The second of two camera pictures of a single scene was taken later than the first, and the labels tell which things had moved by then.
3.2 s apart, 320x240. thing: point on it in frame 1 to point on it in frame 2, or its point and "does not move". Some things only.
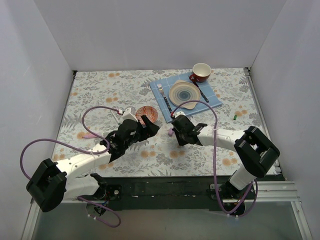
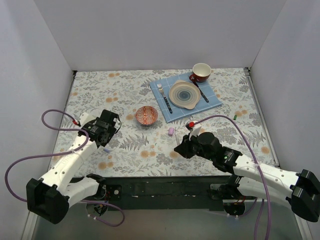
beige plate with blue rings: x=183 y=91 does not move
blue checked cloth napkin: x=208 y=98 does not move
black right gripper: x=178 y=128 to x=187 y=145
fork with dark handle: x=160 y=88 does not move
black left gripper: x=143 y=127 to x=105 y=136
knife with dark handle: x=201 y=91 does not move
